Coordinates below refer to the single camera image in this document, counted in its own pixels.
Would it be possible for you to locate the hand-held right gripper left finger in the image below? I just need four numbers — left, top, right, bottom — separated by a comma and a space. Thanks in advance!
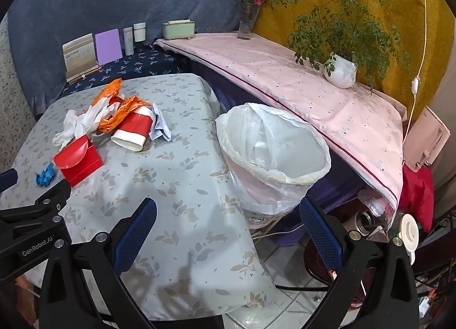
38, 197, 159, 329

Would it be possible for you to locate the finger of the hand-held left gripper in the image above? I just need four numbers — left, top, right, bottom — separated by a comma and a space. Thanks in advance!
0, 179, 72, 233
0, 168, 19, 192

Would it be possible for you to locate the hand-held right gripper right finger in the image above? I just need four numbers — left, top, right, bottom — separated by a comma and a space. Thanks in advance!
299, 197, 420, 329

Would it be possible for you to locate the blue wrapper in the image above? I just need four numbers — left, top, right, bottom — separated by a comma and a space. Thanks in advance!
35, 162, 57, 186

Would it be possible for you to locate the red gift box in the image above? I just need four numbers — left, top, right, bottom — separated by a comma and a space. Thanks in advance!
53, 134, 105, 188

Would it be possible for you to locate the round waste bin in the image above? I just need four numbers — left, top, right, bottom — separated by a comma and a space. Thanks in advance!
223, 130, 332, 233

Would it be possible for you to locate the white printed paper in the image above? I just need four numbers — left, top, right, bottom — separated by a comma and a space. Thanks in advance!
149, 103, 173, 142

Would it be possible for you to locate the white plastic bin liner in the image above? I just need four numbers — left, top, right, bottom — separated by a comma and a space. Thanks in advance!
215, 102, 332, 216

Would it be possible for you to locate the grey leaf print tablecloth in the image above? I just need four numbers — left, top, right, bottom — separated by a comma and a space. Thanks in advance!
0, 73, 282, 319

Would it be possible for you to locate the white round lid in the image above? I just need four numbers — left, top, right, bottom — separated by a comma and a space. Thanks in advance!
399, 213, 419, 265

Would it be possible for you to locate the red cloth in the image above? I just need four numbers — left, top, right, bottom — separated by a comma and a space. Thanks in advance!
399, 163, 435, 233

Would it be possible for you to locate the large red paper cup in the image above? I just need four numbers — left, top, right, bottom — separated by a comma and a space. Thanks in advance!
111, 106, 157, 153

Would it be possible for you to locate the black wrought iron stand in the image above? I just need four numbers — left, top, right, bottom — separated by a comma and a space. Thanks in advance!
417, 208, 456, 315

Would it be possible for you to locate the orange cloth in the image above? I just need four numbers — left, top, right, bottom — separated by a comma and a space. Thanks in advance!
91, 78, 152, 134

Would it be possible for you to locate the navy floral cloth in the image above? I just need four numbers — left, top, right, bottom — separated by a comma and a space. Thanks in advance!
62, 42, 189, 96

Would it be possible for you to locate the purple card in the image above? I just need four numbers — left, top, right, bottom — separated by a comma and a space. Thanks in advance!
94, 28, 123, 66

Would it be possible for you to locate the pink dotted cloth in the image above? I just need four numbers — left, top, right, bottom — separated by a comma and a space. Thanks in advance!
153, 32, 407, 216

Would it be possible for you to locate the white ceramic plant pot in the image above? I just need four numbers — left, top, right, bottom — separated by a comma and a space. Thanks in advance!
322, 53, 358, 89

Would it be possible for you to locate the tall white bottle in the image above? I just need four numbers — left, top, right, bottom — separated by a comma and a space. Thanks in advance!
123, 27, 135, 56

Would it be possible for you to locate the green tissue box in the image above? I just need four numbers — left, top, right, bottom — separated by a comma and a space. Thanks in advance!
162, 19, 197, 40

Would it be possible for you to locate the green leafy plant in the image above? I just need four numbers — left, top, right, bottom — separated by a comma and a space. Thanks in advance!
271, 0, 410, 91

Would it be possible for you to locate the glass vase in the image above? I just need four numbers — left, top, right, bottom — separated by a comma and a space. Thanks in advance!
237, 9, 260, 40

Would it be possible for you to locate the black cable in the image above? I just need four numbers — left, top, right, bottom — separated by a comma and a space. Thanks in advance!
274, 281, 332, 293

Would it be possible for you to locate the white cable with switch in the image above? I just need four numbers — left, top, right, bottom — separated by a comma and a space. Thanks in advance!
402, 0, 428, 144

